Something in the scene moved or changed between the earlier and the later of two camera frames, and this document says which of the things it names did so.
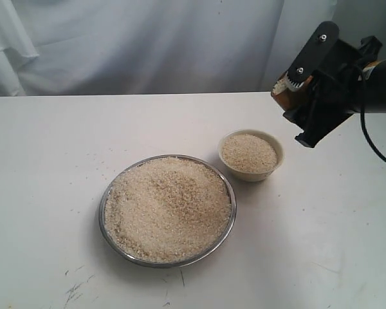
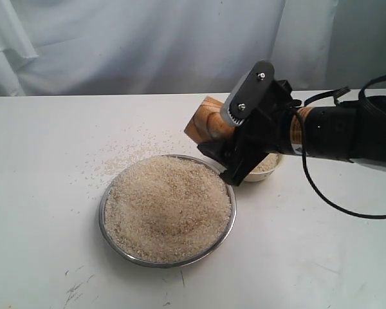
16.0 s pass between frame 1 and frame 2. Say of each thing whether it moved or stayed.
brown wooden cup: moved
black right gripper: moved
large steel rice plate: stayed
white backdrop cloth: stayed
